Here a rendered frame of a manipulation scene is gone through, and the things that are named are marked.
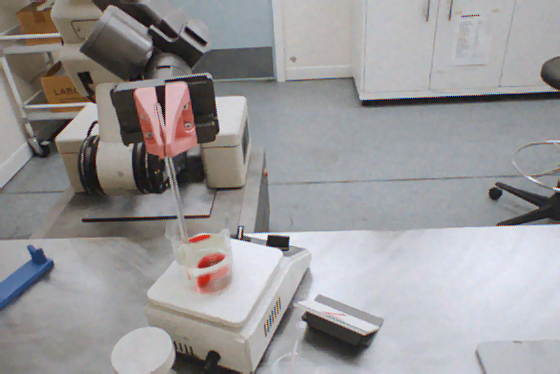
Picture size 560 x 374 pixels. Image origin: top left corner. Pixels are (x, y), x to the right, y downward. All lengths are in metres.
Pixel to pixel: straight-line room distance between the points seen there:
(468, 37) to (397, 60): 0.40
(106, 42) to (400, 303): 0.46
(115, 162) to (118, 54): 0.76
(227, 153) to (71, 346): 0.96
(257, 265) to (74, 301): 0.27
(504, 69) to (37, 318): 2.82
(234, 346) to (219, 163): 1.05
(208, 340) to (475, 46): 2.67
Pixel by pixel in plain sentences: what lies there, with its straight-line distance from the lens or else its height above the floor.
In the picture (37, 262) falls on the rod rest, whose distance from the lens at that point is 0.79.
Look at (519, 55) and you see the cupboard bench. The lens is 3.13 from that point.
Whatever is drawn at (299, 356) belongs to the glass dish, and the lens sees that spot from 0.57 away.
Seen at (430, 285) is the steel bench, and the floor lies 0.75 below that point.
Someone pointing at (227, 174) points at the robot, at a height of 0.43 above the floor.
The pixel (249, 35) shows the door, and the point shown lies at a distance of 3.43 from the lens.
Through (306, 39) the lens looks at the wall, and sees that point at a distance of 3.44.
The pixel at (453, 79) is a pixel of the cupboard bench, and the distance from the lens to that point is 3.05.
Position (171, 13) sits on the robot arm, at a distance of 0.64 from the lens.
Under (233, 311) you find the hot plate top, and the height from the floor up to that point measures 0.84.
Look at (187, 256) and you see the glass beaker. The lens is 0.49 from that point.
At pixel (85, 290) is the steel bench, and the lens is 0.72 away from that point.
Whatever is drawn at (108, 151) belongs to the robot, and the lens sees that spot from 1.31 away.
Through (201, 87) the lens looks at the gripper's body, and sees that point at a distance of 0.50.
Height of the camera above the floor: 1.20
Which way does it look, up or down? 33 degrees down
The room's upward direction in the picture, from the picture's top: 4 degrees counter-clockwise
